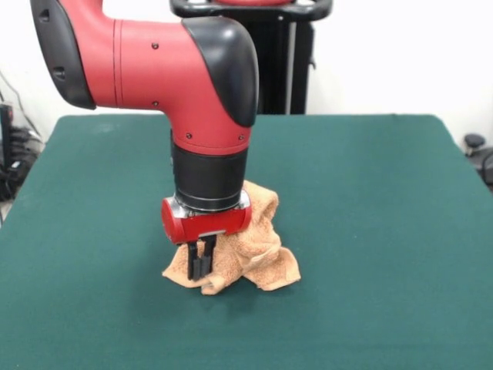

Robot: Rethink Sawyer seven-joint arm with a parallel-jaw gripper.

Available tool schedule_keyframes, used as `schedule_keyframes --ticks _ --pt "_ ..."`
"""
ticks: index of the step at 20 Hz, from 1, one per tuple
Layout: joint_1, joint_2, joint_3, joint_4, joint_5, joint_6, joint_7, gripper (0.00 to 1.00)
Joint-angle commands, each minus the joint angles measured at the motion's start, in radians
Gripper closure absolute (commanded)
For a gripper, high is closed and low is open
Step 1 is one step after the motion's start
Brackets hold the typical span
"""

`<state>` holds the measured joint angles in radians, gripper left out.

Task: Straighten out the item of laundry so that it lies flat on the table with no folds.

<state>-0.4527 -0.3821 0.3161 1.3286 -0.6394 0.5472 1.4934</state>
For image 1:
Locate dark green table cloth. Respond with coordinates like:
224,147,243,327
0,113,493,370

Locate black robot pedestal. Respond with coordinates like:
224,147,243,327
169,0,334,116

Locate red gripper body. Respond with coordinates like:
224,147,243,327
160,196,254,247

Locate black cable bundle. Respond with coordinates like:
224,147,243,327
10,126,46,163

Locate tan terry cloth towel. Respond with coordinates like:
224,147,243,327
161,180,302,297

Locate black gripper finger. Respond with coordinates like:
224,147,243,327
200,235,217,278
187,240,203,281

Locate grey wall cable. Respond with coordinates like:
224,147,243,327
0,71,43,140

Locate black electronics box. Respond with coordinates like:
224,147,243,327
0,102,15,202

